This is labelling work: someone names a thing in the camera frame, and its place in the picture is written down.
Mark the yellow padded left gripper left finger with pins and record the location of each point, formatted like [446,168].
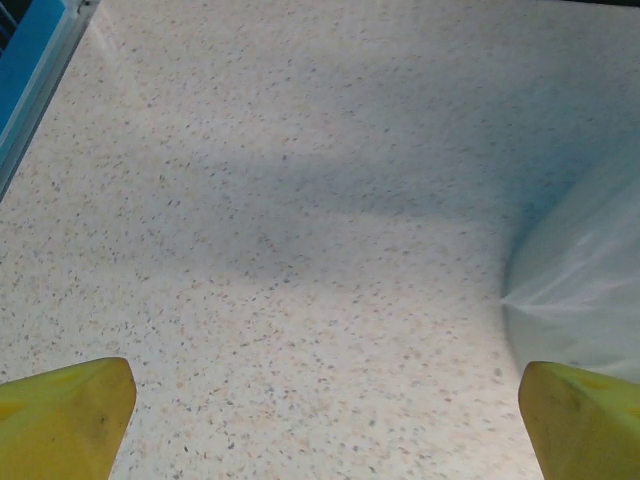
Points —
[55,430]

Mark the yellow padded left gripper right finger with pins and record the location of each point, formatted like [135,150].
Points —
[585,430]

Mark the clear plastic bin liner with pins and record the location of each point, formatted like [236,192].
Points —
[590,260]

